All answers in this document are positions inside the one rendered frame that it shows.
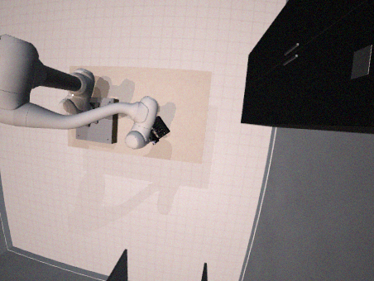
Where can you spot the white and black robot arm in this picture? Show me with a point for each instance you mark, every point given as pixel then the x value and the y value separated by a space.
pixel 21 71

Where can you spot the black lighting desk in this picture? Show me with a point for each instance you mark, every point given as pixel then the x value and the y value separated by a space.
pixel 160 128

